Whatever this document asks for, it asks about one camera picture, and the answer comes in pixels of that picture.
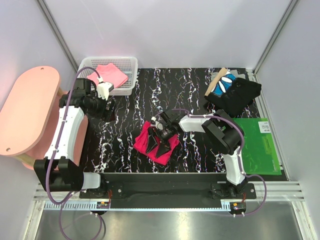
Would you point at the light pink folded t-shirt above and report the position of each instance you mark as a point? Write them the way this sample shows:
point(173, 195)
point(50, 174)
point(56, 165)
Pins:
point(108, 73)

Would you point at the black folded t-shirt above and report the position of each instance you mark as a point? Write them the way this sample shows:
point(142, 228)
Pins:
point(241, 93)

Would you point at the green cutting mat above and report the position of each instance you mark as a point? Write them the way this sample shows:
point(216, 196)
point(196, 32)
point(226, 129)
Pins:
point(259, 154)

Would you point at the crimson red t-shirt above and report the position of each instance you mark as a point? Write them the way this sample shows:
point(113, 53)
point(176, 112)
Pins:
point(141, 143)

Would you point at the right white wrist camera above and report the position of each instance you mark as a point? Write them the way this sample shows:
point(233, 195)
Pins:
point(155, 123)

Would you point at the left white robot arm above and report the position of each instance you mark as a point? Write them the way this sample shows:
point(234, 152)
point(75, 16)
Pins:
point(58, 171)

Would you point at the tan folded t-shirt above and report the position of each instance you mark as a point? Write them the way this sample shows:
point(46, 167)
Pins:
point(213, 83)

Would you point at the grey folded t-shirt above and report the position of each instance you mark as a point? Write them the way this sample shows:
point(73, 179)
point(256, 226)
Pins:
point(233, 72)

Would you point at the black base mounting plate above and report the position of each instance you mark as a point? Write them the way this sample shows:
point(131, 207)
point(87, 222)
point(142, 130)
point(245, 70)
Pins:
point(170, 191)

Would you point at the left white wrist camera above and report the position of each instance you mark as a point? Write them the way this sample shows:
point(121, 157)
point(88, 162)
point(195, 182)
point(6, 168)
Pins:
point(104, 88)

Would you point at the aluminium rail frame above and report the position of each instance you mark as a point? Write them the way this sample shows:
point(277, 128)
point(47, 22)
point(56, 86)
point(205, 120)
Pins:
point(183, 210)

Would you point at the blue white graphic t-shirt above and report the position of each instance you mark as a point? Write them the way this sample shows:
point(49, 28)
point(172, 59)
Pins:
point(223, 84)

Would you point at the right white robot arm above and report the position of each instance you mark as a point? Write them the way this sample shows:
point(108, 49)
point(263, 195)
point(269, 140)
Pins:
point(221, 130)

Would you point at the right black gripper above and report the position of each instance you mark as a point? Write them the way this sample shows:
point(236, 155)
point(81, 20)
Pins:
point(151, 143)

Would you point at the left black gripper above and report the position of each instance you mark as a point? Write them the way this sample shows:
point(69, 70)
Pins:
point(105, 114)

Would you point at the pink three-tier wooden shelf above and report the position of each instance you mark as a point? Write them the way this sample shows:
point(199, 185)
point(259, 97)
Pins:
point(30, 114)

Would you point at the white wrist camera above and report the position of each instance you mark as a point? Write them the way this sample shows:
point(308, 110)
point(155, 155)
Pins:
point(155, 123)
point(104, 88)

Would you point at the white slotted cable duct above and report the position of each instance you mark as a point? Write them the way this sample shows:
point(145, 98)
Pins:
point(79, 205)

